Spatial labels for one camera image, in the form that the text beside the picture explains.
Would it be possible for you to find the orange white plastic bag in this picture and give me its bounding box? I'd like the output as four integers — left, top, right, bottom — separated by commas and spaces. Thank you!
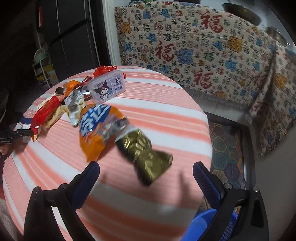
63, 76, 92, 97

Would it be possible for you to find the steel pot with lid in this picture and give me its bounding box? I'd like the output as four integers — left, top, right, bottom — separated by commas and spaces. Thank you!
262, 25, 290, 47

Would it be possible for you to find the clear Kuromi plastic box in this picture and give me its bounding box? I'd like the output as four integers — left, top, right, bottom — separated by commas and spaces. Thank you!
87, 70, 125, 104

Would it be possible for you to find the colourful hexagon floor mat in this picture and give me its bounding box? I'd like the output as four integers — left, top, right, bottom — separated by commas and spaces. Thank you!
209, 121, 246, 189

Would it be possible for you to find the gold foil wrapper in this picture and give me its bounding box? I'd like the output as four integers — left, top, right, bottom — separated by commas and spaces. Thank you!
115, 129, 173, 186

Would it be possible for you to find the red snack wrapper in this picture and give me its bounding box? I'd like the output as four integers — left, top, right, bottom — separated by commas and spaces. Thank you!
30, 95, 65, 142

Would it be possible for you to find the black wok with handle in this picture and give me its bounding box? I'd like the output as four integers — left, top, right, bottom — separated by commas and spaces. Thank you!
222, 3, 261, 26

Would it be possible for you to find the white storage rack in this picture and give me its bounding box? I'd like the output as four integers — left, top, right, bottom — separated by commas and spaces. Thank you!
32, 48, 52, 88

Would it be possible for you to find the striped orange white tablecloth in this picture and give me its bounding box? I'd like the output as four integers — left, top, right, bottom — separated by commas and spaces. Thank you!
3, 66, 212, 240

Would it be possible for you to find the yellow cardboard box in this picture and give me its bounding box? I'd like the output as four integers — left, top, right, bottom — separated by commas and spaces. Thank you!
44, 64, 59, 86

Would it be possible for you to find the red plastic bag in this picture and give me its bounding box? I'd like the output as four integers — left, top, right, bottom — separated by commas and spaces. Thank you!
93, 66, 117, 78

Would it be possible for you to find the dark grey refrigerator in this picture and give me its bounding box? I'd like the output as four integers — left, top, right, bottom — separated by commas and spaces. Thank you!
36, 0, 111, 81

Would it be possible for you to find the silver white snack wrapper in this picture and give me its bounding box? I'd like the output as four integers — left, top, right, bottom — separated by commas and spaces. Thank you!
65, 89, 86, 126

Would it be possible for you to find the blue plastic trash basket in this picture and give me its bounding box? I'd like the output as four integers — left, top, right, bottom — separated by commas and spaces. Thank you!
181, 209, 238, 241

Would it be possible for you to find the black foam net sleeve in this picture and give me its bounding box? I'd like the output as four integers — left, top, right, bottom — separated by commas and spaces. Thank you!
55, 87, 64, 95

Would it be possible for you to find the orange Fanta snack bag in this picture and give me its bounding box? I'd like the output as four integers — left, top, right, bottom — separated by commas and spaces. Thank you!
79, 104, 129, 162

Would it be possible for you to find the patterned fu character blanket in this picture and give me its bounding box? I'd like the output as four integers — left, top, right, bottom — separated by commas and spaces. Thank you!
114, 2, 295, 156

